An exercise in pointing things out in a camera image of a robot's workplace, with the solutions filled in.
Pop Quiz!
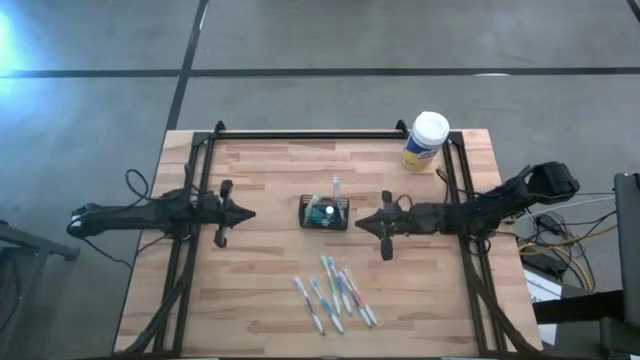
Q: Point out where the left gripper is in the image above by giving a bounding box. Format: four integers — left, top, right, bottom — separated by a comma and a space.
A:
199, 179, 257, 250

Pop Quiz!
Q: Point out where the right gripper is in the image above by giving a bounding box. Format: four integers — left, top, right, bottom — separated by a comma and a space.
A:
354, 189, 446, 262

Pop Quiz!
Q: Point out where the black wire basket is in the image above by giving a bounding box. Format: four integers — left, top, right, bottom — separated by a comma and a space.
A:
298, 194, 351, 232

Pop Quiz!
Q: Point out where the green toothbrush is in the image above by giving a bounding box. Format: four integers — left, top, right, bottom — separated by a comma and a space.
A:
302, 194, 324, 226
319, 254, 343, 317

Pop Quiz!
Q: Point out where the blue yellow wipes canister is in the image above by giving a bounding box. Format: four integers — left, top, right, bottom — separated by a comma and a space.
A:
401, 110, 451, 174

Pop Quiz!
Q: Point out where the black power brick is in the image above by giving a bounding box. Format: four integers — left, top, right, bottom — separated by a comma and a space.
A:
519, 248, 569, 277

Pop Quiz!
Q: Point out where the white paper sheet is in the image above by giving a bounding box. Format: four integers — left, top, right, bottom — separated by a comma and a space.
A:
522, 269, 564, 346

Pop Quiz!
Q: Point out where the black table leg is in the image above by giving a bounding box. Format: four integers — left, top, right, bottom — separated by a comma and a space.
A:
0, 218, 81, 346

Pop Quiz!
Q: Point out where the black beam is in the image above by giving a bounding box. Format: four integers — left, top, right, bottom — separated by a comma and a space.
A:
532, 288, 626, 325

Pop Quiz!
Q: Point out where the dark box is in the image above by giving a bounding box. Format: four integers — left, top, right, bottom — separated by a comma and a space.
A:
599, 317, 640, 357

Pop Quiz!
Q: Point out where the black aluminium table frame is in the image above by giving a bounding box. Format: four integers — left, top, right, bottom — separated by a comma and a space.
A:
117, 119, 539, 359

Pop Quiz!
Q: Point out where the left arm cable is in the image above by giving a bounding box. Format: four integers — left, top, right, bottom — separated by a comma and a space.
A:
74, 168, 194, 271

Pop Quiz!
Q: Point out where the black floor cable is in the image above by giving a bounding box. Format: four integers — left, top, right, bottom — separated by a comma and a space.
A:
499, 184, 619, 291

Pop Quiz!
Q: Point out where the white floor cable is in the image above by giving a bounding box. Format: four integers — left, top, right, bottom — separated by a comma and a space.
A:
519, 195, 616, 221

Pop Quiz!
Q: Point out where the yellow floor cable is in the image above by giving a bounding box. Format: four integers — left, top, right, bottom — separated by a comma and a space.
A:
517, 224, 619, 292

